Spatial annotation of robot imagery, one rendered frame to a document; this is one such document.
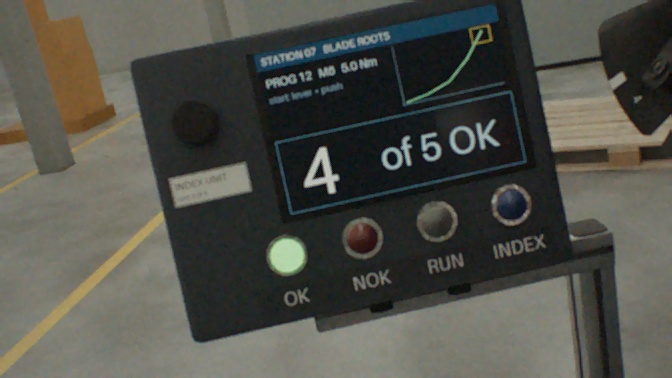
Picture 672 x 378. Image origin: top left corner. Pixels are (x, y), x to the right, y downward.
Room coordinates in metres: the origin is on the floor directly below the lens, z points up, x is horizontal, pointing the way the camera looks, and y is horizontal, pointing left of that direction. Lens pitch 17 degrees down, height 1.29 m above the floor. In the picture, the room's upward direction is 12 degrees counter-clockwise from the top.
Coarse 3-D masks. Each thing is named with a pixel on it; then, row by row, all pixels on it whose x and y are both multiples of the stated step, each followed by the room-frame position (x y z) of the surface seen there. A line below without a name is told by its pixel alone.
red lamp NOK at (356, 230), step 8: (352, 224) 0.44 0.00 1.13; (360, 224) 0.44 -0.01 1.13; (368, 224) 0.44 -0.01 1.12; (376, 224) 0.44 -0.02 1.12; (344, 232) 0.44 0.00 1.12; (352, 232) 0.43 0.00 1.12; (360, 232) 0.43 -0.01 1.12; (368, 232) 0.43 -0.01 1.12; (376, 232) 0.44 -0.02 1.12; (344, 240) 0.44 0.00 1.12; (352, 240) 0.43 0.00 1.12; (360, 240) 0.43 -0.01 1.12; (368, 240) 0.43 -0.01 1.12; (376, 240) 0.43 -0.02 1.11; (352, 248) 0.43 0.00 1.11; (360, 248) 0.43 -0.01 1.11; (368, 248) 0.43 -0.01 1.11; (376, 248) 0.43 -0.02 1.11; (352, 256) 0.43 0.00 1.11; (360, 256) 0.43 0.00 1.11; (368, 256) 0.43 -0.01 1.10
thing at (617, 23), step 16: (656, 0) 1.17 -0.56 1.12; (624, 16) 1.23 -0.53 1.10; (640, 16) 1.19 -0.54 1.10; (656, 16) 1.17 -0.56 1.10; (608, 32) 1.25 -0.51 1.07; (624, 32) 1.22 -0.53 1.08; (640, 32) 1.19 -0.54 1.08; (656, 32) 1.16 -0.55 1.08; (608, 48) 1.25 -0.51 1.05; (624, 48) 1.21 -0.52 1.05; (640, 48) 1.18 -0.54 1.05; (656, 48) 1.15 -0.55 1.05; (608, 64) 1.24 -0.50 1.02; (624, 64) 1.21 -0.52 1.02; (640, 64) 1.18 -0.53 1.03; (608, 80) 1.23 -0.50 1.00; (640, 80) 1.17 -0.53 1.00; (624, 96) 1.19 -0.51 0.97; (656, 96) 1.15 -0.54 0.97; (624, 112) 1.19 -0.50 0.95; (640, 112) 1.16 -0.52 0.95; (656, 112) 1.14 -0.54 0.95; (640, 128) 1.16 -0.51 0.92; (656, 128) 1.13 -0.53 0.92
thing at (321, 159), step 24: (288, 144) 0.45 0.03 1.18; (312, 144) 0.45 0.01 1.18; (336, 144) 0.45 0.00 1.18; (288, 168) 0.45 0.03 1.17; (312, 168) 0.45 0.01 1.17; (336, 168) 0.45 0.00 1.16; (288, 192) 0.45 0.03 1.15; (312, 192) 0.45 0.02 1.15; (336, 192) 0.45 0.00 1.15; (360, 192) 0.45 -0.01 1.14
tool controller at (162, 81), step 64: (448, 0) 0.48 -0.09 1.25; (512, 0) 0.48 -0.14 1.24; (192, 64) 0.47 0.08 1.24; (256, 64) 0.47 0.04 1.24; (320, 64) 0.47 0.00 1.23; (384, 64) 0.47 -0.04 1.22; (448, 64) 0.47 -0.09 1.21; (512, 64) 0.47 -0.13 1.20; (192, 128) 0.45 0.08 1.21; (256, 128) 0.46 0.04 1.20; (320, 128) 0.46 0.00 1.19; (384, 128) 0.46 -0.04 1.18; (448, 128) 0.46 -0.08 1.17; (512, 128) 0.46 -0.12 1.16; (192, 192) 0.45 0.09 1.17; (256, 192) 0.45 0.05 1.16; (384, 192) 0.45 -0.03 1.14; (448, 192) 0.45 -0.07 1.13; (192, 256) 0.44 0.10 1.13; (256, 256) 0.44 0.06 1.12; (320, 256) 0.44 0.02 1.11; (384, 256) 0.44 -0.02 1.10; (448, 256) 0.44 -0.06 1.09; (512, 256) 0.43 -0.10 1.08; (192, 320) 0.43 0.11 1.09; (256, 320) 0.43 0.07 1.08
